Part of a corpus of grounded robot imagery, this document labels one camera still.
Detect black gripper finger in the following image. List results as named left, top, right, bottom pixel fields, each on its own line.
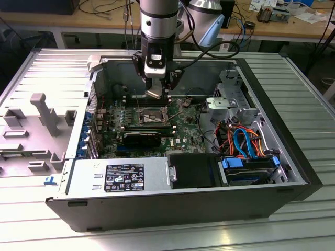
left=161, top=70, right=184, bottom=99
left=132, top=51, right=149, bottom=91

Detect silver CPU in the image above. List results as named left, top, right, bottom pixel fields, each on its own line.
left=144, top=79, right=163, bottom=100

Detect metal locking lever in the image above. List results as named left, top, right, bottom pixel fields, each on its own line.
left=134, top=88, right=141, bottom=113
left=167, top=103, right=184, bottom=121

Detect metal socket cover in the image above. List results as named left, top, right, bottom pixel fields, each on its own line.
left=162, top=104, right=171, bottom=124

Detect CPU socket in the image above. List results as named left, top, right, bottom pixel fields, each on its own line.
left=136, top=106, right=171, bottom=127

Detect green motherboard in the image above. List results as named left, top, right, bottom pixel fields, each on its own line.
left=95, top=95, right=210, bottom=159

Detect silver metal drive cage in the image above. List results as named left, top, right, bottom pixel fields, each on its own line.
left=213, top=68, right=262, bottom=123

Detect black graphics card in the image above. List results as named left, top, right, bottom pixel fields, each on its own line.
left=122, top=131, right=162, bottom=149

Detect wooden desk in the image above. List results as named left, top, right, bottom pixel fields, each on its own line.
left=0, top=0, right=335, bottom=44

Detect upright black device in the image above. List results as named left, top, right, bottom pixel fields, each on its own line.
left=219, top=0, right=236, bottom=29

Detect grey parts rack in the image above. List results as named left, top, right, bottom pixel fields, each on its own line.
left=0, top=93, right=78, bottom=178

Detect copper wound transformer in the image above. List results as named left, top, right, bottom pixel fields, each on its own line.
left=256, top=6, right=274, bottom=24

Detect white printed papers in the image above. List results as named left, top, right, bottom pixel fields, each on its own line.
left=250, top=0, right=278, bottom=11

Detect large black box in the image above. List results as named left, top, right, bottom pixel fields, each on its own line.
left=0, top=0, right=81, bottom=16

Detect hard disk in blue carrier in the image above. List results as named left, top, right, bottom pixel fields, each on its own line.
left=218, top=156, right=281, bottom=187

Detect silver power supply with label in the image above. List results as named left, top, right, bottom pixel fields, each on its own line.
left=59, top=156, right=171, bottom=196

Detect grey electronic device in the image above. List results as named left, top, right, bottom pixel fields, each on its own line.
left=272, top=7, right=291, bottom=22

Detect black and silver PC case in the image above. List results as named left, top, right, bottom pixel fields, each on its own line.
left=44, top=53, right=323, bottom=233

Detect white paper sheet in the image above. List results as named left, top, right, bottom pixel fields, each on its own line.
left=294, top=10, right=328, bottom=25

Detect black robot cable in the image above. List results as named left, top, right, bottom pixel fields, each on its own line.
left=175, top=0, right=241, bottom=73

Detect grey hanging cable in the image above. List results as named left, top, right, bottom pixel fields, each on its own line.
left=122, top=0, right=137, bottom=50

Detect silver metal bracket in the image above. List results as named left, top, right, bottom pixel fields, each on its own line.
left=206, top=96, right=239, bottom=120

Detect orange wire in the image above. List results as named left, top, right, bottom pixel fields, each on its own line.
left=250, top=129, right=265, bottom=157
left=217, top=124, right=238, bottom=155

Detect blue wire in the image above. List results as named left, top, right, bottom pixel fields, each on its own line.
left=232, top=127, right=260, bottom=159

